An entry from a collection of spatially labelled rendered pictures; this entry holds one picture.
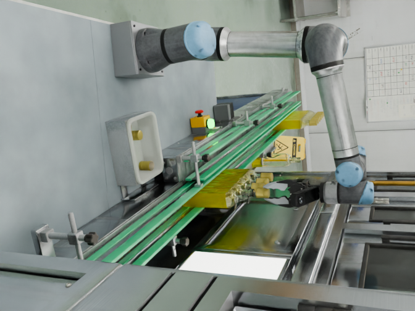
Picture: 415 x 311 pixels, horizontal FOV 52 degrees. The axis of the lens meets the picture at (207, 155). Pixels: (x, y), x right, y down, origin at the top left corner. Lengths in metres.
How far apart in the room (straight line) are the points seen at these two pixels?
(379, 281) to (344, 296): 0.80
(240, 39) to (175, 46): 0.23
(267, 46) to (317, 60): 0.23
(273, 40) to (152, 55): 0.40
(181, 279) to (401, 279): 0.86
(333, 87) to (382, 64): 6.03
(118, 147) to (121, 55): 0.31
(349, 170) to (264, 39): 0.51
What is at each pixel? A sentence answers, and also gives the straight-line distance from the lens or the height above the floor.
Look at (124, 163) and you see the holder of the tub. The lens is 1.44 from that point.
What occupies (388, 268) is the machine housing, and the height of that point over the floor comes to 1.58.
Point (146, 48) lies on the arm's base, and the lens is 1.45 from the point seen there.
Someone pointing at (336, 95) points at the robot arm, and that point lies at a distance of 1.29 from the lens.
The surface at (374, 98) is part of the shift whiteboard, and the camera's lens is 7.38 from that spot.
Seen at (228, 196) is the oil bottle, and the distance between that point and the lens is 1.49.
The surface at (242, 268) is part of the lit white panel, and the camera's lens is 1.32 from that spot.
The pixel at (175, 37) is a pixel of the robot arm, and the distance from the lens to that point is 1.42.
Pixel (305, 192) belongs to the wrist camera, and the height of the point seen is 1.34.
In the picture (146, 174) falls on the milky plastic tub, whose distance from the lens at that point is 1.50.
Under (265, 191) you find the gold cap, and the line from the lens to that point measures 1.52.
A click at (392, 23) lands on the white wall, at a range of 7.29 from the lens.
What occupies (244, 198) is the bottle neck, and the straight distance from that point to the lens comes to 1.49.
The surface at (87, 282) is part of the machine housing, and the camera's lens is 0.66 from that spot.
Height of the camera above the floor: 1.63
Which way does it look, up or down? 25 degrees down
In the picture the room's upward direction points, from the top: 89 degrees clockwise
